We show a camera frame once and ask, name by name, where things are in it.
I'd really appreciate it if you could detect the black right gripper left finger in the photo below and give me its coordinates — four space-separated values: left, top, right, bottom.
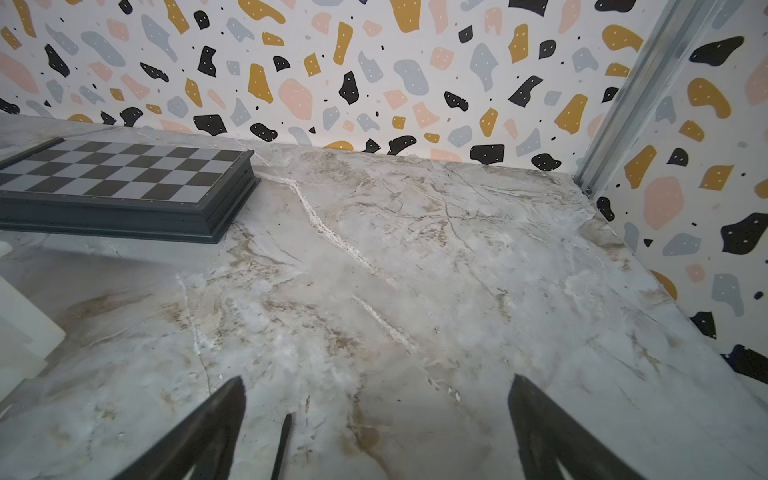
115 376 246 479

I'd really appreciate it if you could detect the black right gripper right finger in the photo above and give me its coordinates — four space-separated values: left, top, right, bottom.
508 375 642 479

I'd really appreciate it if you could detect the white plastic bin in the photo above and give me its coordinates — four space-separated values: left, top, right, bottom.
1 278 66 400

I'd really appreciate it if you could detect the black checkered chess board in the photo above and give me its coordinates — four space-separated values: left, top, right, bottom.
1 138 260 244

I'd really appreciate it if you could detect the aluminium corner post right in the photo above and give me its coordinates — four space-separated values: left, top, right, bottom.
573 0 725 199

